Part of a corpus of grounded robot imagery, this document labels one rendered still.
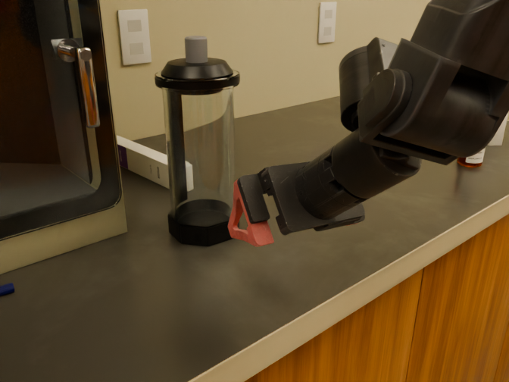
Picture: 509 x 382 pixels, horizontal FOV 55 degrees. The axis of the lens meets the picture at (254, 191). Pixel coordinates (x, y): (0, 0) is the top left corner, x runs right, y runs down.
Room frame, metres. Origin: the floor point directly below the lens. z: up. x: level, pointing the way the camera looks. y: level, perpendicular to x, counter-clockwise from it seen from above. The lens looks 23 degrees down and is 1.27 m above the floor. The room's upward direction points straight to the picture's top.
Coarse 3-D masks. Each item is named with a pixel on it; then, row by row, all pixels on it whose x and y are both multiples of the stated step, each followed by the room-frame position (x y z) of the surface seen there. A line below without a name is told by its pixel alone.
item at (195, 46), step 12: (192, 36) 0.63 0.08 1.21; (204, 36) 0.63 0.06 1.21; (192, 48) 0.62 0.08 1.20; (204, 48) 0.62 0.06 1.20; (180, 60) 0.64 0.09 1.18; (192, 60) 0.62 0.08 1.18; (204, 60) 0.62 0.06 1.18; (216, 60) 0.64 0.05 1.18; (168, 72) 0.60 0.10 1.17; (180, 72) 0.59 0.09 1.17; (192, 72) 0.59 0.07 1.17; (204, 72) 0.59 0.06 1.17; (216, 72) 0.60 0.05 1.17; (228, 72) 0.61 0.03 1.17
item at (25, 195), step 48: (0, 0) 0.54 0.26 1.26; (48, 0) 0.57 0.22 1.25; (96, 0) 0.61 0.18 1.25; (0, 48) 0.53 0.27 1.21; (48, 48) 0.57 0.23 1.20; (96, 48) 0.60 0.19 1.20; (0, 96) 0.53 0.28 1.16; (48, 96) 0.56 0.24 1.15; (0, 144) 0.52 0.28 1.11; (48, 144) 0.55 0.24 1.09; (96, 144) 0.59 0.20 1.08; (0, 192) 0.51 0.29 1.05; (48, 192) 0.55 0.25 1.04; (96, 192) 0.59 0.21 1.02; (0, 240) 0.51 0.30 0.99
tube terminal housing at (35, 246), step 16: (112, 112) 0.62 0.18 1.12; (112, 208) 0.61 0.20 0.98; (64, 224) 0.57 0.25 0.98; (80, 224) 0.58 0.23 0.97; (96, 224) 0.59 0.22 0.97; (112, 224) 0.61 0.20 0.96; (16, 240) 0.53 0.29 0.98; (32, 240) 0.54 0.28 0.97; (48, 240) 0.55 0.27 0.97; (64, 240) 0.57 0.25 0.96; (80, 240) 0.58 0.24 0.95; (96, 240) 0.59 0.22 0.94; (0, 256) 0.51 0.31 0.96; (16, 256) 0.53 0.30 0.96; (32, 256) 0.54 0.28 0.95; (48, 256) 0.55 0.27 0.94; (0, 272) 0.51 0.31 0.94
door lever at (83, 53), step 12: (60, 48) 0.57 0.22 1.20; (72, 48) 0.56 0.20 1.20; (84, 48) 0.54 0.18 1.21; (72, 60) 0.58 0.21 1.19; (84, 60) 0.54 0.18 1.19; (84, 72) 0.54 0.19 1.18; (84, 84) 0.54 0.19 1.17; (84, 96) 0.54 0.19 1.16; (96, 96) 0.55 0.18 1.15; (84, 108) 0.54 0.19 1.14; (96, 108) 0.54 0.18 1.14; (84, 120) 0.54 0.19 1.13; (96, 120) 0.54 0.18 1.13
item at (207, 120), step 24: (168, 96) 0.60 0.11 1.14; (192, 96) 0.58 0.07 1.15; (216, 96) 0.59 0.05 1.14; (168, 120) 0.60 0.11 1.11; (192, 120) 0.59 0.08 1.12; (216, 120) 0.59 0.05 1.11; (168, 144) 0.61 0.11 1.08; (192, 144) 0.59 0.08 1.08; (216, 144) 0.59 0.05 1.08; (168, 168) 0.61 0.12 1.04; (192, 168) 0.59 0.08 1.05; (216, 168) 0.59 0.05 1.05; (192, 192) 0.59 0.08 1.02; (216, 192) 0.59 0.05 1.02; (192, 216) 0.59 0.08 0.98; (216, 216) 0.59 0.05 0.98
